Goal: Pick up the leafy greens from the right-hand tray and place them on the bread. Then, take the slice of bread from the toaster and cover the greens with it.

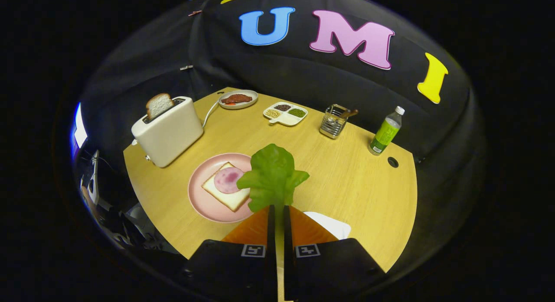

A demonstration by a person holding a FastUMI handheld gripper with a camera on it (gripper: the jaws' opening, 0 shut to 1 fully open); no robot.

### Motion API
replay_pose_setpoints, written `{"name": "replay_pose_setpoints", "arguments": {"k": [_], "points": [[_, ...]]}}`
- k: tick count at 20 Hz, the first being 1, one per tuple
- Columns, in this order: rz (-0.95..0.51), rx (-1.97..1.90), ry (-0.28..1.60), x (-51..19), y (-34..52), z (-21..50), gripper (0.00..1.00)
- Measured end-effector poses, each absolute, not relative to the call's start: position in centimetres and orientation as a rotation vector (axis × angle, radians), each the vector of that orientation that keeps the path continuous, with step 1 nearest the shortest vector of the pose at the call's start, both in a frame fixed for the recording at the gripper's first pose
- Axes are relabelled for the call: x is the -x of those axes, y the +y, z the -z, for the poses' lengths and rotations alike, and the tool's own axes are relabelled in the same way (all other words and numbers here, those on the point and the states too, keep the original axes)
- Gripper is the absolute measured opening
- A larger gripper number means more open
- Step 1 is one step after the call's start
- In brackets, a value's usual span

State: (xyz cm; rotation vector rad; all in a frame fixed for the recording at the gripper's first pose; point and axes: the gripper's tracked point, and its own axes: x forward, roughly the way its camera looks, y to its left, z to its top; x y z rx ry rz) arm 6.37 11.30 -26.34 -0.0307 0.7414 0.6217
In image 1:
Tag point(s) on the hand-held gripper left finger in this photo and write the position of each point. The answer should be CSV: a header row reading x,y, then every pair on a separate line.
x,y
271,258

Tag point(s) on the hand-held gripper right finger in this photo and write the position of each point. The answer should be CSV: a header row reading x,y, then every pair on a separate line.
x,y
288,258

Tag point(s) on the green lettuce leaf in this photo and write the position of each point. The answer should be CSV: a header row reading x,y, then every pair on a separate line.
x,y
273,176

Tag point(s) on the round-topped bread slice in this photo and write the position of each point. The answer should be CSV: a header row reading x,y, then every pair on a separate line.
x,y
158,105

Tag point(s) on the white square plate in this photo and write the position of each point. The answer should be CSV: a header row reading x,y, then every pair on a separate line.
x,y
334,226

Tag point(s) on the square bread slice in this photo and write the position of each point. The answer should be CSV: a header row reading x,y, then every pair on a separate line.
x,y
230,200

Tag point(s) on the pink round plate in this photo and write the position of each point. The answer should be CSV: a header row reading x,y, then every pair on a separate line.
x,y
201,202

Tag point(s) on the pink ham slice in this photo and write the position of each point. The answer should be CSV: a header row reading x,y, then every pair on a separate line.
x,y
226,180

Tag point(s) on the metal utensil holder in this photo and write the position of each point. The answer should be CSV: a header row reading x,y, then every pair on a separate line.
x,y
331,126

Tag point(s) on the white divided dish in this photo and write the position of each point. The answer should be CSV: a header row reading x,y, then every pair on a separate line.
x,y
289,119

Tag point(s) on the pile of beige beans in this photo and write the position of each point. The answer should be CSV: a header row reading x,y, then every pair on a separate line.
x,y
273,114

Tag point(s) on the pile of green beans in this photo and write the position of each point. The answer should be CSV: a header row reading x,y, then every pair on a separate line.
x,y
297,112

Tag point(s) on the pile of brown beans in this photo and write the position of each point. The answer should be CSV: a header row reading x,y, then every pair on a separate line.
x,y
282,107

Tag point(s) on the green label plastic bottle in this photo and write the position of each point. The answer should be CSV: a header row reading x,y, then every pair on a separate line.
x,y
385,133

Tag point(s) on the white toaster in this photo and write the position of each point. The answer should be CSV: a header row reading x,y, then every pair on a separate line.
x,y
169,135

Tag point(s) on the brown meat slice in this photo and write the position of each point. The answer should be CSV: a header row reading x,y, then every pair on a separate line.
x,y
237,99

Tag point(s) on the white round plate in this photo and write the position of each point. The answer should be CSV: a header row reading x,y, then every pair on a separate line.
x,y
255,95

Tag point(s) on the silver clip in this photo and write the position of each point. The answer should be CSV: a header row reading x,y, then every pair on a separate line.
x,y
186,67

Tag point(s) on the red clip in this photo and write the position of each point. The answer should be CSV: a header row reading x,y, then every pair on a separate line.
x,y
195,12

